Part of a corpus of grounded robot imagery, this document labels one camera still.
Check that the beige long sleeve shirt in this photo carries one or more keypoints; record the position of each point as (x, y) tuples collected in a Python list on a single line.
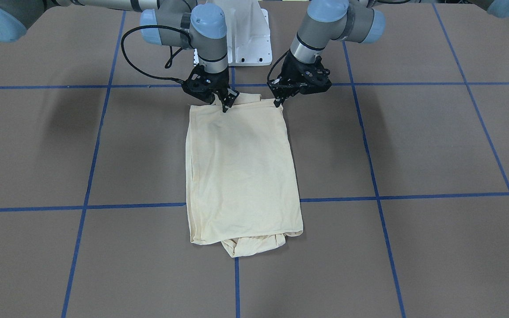
[(241, 186)]

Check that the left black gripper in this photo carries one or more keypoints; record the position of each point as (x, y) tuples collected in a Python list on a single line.
[(293, 72)]

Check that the white pedestal column base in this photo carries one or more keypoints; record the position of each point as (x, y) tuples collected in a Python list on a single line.
[(231, 33)]

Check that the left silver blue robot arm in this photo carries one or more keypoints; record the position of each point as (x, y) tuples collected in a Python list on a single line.
[(327, 21)]

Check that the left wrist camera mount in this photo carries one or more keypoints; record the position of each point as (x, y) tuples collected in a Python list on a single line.
[(314, 77)]

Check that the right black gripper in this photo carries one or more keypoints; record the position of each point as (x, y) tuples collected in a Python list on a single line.
[(219, 82)]

